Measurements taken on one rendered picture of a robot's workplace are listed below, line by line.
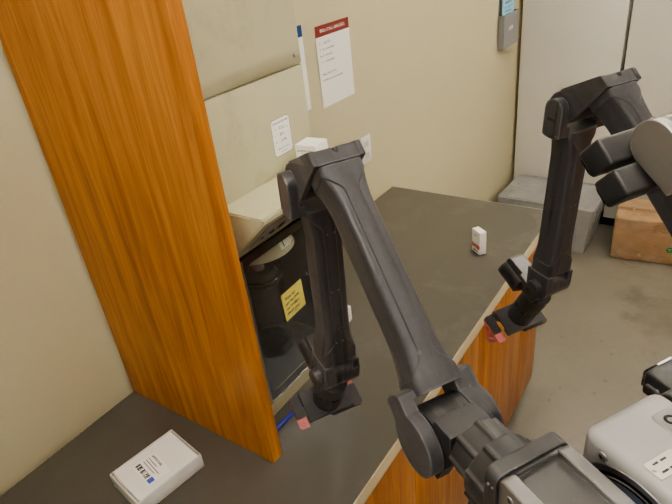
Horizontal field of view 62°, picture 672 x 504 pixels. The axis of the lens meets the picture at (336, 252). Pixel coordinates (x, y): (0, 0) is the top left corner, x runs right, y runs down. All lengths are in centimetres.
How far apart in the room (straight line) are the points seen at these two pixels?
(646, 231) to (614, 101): 284
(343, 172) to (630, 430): 42
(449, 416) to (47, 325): 104
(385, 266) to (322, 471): 71
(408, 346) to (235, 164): 59
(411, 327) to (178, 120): 50
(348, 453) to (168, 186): 70
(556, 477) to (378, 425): 84
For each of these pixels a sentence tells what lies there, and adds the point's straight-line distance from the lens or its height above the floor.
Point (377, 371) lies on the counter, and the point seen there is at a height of 94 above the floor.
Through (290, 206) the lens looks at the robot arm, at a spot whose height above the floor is 162.
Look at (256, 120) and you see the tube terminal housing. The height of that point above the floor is 164.
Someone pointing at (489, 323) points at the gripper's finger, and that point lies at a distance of 137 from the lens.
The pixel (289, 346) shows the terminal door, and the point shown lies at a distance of 137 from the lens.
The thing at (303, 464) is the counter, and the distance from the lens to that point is 132.
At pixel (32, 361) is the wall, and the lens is 148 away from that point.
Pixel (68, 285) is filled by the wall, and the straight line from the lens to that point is 146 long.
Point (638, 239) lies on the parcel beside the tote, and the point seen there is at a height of 15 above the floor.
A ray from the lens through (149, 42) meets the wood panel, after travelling 94.
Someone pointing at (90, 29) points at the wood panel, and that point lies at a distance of 105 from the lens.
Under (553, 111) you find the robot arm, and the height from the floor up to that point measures 164.
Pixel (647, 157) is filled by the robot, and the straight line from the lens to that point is 66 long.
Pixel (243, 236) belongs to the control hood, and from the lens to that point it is 107.
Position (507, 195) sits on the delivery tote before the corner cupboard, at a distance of 389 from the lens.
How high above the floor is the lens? 194
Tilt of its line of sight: 29 degrees down
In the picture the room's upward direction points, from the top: 7 degrees counter-clockwise
